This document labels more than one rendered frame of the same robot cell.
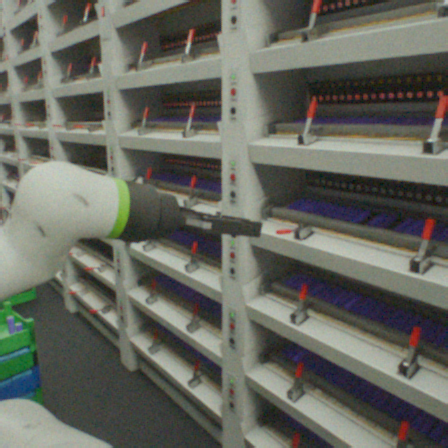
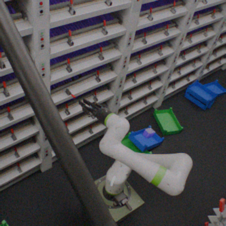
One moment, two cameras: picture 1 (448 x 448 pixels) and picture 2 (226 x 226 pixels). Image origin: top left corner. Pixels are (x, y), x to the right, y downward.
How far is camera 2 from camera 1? 1.91 m
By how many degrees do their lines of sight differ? 87
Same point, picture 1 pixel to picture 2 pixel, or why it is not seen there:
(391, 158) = (96, 64)
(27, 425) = (120, 166)
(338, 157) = (82, 69)
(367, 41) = (91, 42)
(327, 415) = (76, 125)
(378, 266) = (93, 86)
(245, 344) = not seen: hidden behind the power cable
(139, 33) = not seen: outside the picture
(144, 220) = not seen: hidden behind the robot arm
